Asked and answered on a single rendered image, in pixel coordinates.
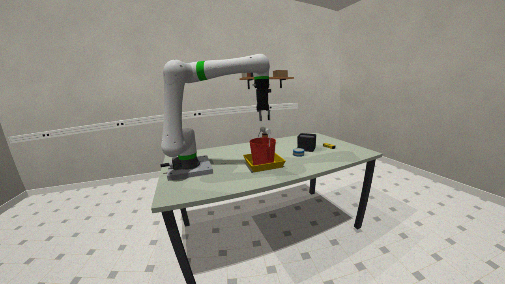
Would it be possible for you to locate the yellow square tray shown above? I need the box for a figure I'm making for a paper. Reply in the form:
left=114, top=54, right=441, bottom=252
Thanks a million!
left=243, top=153, right=286, bottom=172

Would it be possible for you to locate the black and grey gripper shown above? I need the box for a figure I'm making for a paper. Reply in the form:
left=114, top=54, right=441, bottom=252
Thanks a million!
left=253, top=79, right=271, bottom=121

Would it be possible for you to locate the yellow pocket level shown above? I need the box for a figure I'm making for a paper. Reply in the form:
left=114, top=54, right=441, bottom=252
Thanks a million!
left=323, top=143, right=335, bottom=149

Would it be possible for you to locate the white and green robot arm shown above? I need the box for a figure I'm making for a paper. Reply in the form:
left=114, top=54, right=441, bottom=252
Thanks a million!
left=161, top=54, right=270, bottom=170

